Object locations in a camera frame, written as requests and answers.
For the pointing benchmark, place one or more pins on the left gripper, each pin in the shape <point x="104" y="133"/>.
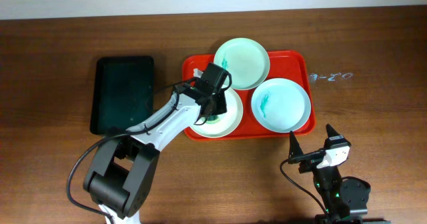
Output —
<point x="217" y="106"/>

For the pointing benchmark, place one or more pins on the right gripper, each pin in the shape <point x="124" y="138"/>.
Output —
<point x="310" y="156"/>

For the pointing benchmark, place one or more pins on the green yellow scrub sponge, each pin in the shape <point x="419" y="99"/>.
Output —
<point x="213" y="119"/>

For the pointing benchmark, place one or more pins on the cream white plate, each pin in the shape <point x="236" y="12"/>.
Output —
<point x="229" y="120"/>

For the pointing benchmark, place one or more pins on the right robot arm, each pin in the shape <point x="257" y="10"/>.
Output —
<point x="343" y="199"/>

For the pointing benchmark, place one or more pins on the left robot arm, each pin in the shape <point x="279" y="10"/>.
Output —
<point x="122" y="170"/>

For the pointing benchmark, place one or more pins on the black rectangular tray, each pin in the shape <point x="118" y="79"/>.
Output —
<point x="122" y="94"/>

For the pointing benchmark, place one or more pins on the light blue plate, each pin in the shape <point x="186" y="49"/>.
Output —
<point x="281" y="105"/>

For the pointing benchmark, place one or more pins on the mint green plate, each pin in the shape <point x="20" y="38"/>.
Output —
<point x="246" y="60"/>

